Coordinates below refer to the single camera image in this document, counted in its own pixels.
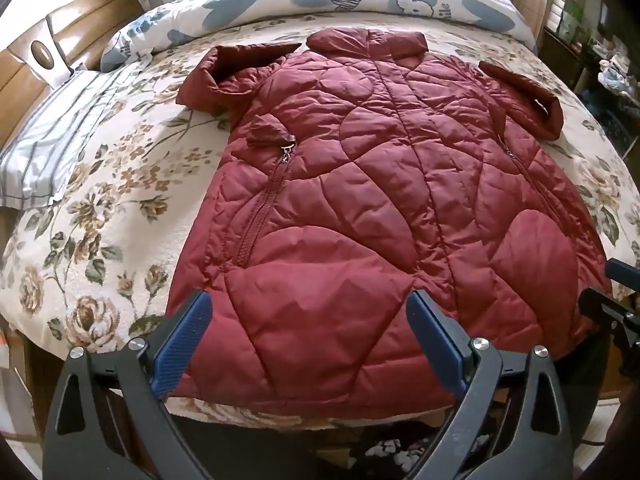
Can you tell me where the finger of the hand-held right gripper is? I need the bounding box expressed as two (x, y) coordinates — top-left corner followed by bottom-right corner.
(604, 257), (640, 295)
(577, 287), (640, 367)

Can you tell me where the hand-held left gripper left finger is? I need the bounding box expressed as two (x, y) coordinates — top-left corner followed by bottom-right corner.
(42, 290), (216, 480)

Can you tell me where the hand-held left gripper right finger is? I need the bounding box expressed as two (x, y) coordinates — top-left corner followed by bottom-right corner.
(405, 289), (574, 480)

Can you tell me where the red quilted jacket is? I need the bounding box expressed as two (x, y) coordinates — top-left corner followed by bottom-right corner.
(165, 28), (613, 420)

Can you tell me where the dark patterned cloth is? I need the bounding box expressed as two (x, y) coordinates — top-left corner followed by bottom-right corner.
(350, 430), (466, 480)

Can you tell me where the floral blanket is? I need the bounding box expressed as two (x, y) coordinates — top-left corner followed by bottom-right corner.
(0, 20), (640, 428)

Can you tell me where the light blue plastic bag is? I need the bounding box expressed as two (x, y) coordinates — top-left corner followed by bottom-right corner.
(596, 57), (638, 96)

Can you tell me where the dark shelf unit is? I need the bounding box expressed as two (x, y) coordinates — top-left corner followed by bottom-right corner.
(542, 0), (640, 161)

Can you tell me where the striped pillow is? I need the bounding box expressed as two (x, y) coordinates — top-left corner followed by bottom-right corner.
(0, 62), (123, 208)

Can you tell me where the wooden headboard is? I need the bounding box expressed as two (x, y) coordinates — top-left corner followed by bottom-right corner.
(0, 0), (146, 148)

